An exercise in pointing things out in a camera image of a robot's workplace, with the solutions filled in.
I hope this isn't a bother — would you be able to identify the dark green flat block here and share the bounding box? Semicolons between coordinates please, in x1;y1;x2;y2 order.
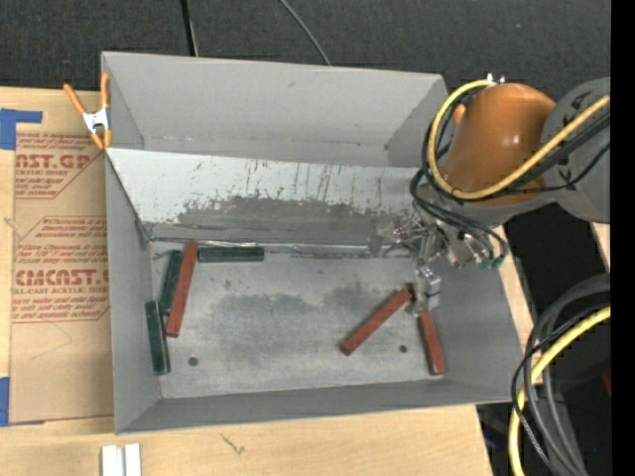
144;299;173;377
196;246;266;264
158;249;185;312

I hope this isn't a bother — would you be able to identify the grey metal bin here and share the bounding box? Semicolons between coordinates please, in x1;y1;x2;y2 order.
100;51;527;435

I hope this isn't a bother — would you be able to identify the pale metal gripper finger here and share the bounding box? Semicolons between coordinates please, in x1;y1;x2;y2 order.
406;267;432;315
419;275;444;316

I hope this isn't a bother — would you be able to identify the brown cardboard board red print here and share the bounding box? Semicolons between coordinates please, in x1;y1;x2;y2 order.
0;85;116;426

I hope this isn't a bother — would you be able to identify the red-brown flat block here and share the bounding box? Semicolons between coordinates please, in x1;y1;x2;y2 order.
165;240;199;339
339;288;414;357
416;311;447;377

